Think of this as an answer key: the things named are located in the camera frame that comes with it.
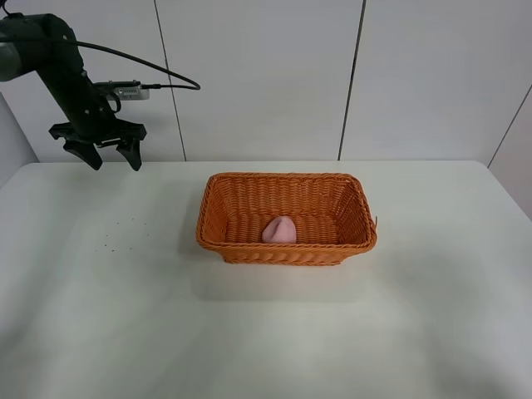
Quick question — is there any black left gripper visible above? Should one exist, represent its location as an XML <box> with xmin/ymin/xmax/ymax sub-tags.
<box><xmin>48</xmin><ymin>73</ymin><xmax>146</xmax><ymax>171</ymax></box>

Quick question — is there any pink peach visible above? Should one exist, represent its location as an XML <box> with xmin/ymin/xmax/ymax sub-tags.
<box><xmin>262</xmin><ymin>216</ymin><xmax>297</xmax><ymax>244</ymax></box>

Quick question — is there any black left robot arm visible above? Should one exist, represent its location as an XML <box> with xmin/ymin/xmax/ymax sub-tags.
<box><xmin>1</xmin><ymin>13</ymin><xmax>146</xmax><ymax>171</ymax></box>

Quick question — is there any orange wicker basket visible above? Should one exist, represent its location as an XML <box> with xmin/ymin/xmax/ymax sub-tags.
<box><xmin>195</xmin><ymin>172</ymin><xmax>377</xmax><ymax>266</ymax></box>

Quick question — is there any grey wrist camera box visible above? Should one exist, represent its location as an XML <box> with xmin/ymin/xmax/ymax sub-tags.
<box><xmin>94</xmin><ymin>81</ymin><xmax>150</xmax><ymax>101</ymax></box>

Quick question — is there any black camera cable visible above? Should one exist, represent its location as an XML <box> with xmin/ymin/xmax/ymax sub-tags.
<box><xmin>0</xmin><ymin>34</ymin><xmax>202</xmax><ymax>91</ymax></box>

